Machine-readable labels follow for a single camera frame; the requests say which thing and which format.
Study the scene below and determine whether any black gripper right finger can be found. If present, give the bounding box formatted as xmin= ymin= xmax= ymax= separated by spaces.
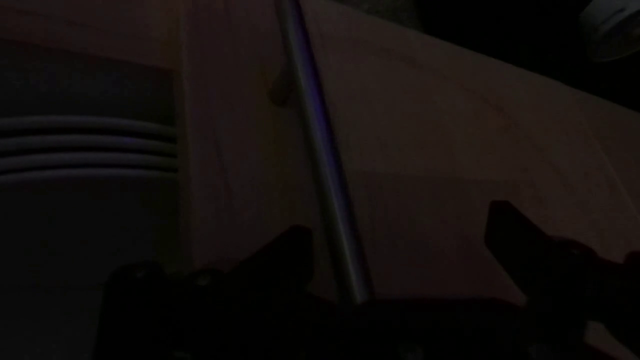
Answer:
xmin=486 ymin=198 xmax=602 ymax=316

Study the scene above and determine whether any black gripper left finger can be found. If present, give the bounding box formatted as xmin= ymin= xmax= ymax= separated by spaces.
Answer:
xmin=233 ymin=224 xmax=316 ymax=305

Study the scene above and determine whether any metal bar door handle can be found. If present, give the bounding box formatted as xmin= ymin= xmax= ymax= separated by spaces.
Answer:
xmin=274 ymin=0 xmax=376 ymax=305

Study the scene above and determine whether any wooden cabinet door with handle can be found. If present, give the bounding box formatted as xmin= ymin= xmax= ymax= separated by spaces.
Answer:
xmin=176 ymin=0 xmax=640 ymax=307

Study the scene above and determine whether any white dinner plate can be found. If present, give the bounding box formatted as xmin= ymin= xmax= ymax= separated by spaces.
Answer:
xmin=0 ymin=165 xmax=180 ymax=186
xmin=0 ymin=150 xmax=180 ymax=168
xmin=0 ymin=113 xmax=180 ymax=138
xmin=0 ymin=131 xmax=180 ymax=154

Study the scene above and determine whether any white round fixture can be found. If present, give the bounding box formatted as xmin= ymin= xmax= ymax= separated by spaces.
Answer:
xmin=578 ymin=0 xmax=640 ymax=65

